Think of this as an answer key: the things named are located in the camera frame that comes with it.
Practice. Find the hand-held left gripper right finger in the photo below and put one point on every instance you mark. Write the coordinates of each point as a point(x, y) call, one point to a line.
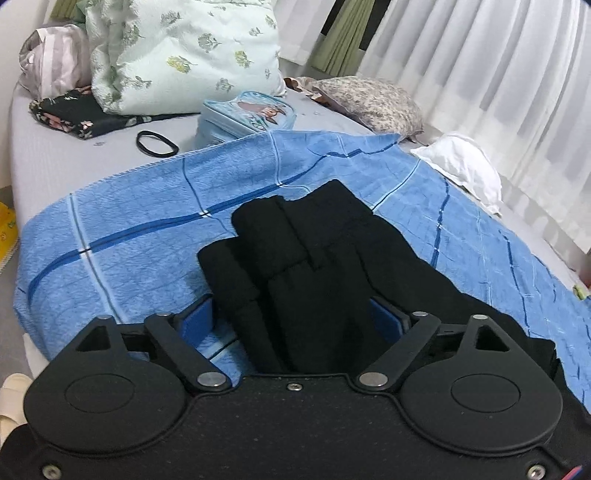
point(387, 319)

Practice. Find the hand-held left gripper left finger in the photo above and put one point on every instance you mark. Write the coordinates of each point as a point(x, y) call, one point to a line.
point(198, 319)

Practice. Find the black pants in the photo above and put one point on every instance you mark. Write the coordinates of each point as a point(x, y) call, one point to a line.
point(300, 277)

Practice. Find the blue checked blanket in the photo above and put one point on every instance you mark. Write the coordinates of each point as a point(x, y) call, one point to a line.
point(138, 221)

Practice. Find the white pillow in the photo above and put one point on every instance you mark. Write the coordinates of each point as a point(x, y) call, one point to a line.
point(461, 166)

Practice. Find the black hair band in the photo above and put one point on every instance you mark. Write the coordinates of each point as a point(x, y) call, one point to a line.
point(138, 143)

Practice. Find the small green item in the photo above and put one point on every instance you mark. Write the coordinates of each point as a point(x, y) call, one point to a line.
point(580, 290)

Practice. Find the white slipper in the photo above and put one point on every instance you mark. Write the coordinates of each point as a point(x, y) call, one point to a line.
point(14, 399)

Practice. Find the yellow packet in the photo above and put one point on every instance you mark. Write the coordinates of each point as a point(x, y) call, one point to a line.
point(8, 235)

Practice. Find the light blue zip pouch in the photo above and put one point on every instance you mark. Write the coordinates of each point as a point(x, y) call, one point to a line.
point(249, 113)

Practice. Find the floral patterned pillow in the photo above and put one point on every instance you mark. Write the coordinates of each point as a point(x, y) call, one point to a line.
point(369, 104)

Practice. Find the grey bed sheet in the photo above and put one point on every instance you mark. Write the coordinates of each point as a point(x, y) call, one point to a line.
point(55, 157)

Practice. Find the dark floral cloth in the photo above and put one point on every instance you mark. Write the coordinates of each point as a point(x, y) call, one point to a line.
point(74, 113)

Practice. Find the white sheer curtain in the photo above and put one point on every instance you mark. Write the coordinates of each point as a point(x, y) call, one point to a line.
point(300, 27)
point(485, 69)

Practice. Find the mint floral duvet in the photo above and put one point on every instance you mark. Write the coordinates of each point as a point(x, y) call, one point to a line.
point(175, 50)

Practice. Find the green curtain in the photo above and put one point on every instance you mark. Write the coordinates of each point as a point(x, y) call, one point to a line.
point(344, 46)

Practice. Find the pink striped cloth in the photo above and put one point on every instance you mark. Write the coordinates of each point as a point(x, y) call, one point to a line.
point(51, 60)

